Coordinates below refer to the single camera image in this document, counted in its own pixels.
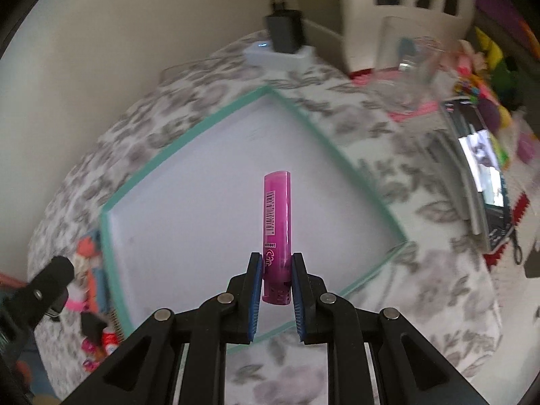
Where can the red and white tube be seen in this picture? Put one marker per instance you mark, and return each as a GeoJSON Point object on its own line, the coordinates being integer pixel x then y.
{"type": "Point", "coordinates": [110, 339]}

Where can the orange and blue toy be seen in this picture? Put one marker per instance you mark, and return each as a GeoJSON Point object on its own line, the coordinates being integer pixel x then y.
{"type": "Point", "coordinates": [90, 270]}

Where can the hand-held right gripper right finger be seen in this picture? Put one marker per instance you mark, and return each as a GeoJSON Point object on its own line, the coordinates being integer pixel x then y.
{"type": "Point", "coordinates": [299, 299]}

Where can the teal rimmed white box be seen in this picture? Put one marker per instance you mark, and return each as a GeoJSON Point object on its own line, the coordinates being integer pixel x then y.
{"type": "Point", "coordinates": [211, 198]}

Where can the white device with blue light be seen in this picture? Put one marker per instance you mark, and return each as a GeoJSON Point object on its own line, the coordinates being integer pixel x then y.
{"type": "Point", "coordinates": [278, 59]}

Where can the pink lighter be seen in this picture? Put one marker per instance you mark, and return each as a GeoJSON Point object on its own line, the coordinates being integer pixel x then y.
{"type": "Point", "coordinates": [276, 219]}

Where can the grey floral blanket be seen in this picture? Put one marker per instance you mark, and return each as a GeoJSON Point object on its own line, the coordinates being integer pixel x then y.
{"type": "Point", "coordinates": [168, 105]}

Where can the black charger plug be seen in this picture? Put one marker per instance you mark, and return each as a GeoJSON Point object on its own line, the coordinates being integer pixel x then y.
{"type": "Point", "coordinates": [92, 325]}

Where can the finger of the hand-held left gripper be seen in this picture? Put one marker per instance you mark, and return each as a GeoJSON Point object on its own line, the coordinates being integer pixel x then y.
{"type": "Point", "coordinates": [50, 276]}

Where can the black power adapter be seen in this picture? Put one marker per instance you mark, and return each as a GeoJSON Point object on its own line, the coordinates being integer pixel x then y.
{"type": "Point", "coordinates": [283, 31]}

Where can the pile of colourful toys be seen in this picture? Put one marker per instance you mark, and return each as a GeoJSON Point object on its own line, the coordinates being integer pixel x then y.
{"type": "Point", "coordinates": [493, 109]}

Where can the white wooden furniture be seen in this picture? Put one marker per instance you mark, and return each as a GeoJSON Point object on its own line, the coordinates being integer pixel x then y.
{"type": "Point", "coordinates": [358, 17]}

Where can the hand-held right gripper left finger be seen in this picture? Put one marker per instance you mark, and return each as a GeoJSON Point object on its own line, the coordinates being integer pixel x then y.
{"type": "Point", "coordinates": [253, 299]}

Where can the clear plastic container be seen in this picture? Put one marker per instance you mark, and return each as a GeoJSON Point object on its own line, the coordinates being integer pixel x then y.
{"type": "Point", "coordinates": [405, 71]}

